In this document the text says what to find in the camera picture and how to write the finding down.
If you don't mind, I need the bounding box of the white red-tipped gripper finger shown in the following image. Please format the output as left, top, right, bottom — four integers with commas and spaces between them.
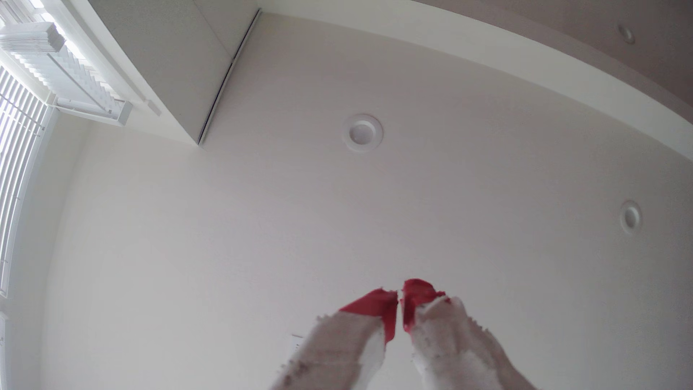
271, 288, 399, 390
403, 278, 538, 390

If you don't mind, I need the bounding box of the white door panel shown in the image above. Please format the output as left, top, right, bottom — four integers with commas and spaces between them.
88, 0, 262, 146

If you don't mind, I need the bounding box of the white slatted window blind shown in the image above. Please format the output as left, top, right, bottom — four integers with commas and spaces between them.
0, 65, 52, 299

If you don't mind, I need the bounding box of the white raised window blind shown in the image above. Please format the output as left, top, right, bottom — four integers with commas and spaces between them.
0, 0, 133, 128

